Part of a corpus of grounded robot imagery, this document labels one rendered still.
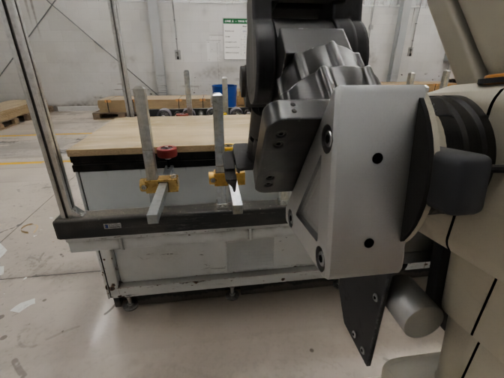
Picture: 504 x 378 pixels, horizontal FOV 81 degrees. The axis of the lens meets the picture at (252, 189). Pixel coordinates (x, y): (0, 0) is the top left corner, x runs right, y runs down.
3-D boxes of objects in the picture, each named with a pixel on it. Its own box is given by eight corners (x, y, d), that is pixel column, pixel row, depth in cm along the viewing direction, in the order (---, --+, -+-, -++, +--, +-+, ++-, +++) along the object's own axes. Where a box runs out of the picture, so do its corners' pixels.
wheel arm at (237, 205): (243, 216, 89) (243, 203, 88) (232, 217, 89) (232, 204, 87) (232, 167, 129) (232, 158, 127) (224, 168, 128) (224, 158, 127)
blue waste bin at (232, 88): (240, 120, 635) (239, 85, 605) (213, 121, 628) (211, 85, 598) (238, 115, 688) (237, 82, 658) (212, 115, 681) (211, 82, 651)
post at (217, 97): (227, 218, 118) (222, 93, 98) (218, 219, 117) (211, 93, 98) (226, 214, 121) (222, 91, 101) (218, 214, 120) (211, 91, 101)
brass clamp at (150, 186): (178, 192, 109) (176, 180, 107) (140, 194, 107) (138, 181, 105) (179, 186, 114) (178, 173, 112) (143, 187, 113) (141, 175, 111)
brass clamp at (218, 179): (245, 185, 111) (245, 172, 109) (209, 187, 110) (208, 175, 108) (243, 179, 117) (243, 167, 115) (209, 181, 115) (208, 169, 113)
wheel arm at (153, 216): (159, 226, 87) (157, 213, 85) (147, 226, 86) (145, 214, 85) (174, 173, 126) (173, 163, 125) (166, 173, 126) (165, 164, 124)
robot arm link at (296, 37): (289, 67, 21) (358, 66, 22) (270, -11, 26) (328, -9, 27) (271, 144, 29) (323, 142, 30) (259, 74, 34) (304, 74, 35)
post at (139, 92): (162, 217, 113) (143, 85, 94) (152, 218, 113) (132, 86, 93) (163, 213, 117) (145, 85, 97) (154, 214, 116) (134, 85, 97)
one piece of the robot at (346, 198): (403, 277, 18) (430, 84, 15) (325, 284, 18) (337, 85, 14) (337, 217, 28) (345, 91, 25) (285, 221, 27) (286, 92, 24)
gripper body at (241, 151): (232, 150, 57) (233, 119, 51) (283, 148, 59) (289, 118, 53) (236, 175, 53) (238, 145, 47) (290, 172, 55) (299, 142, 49)
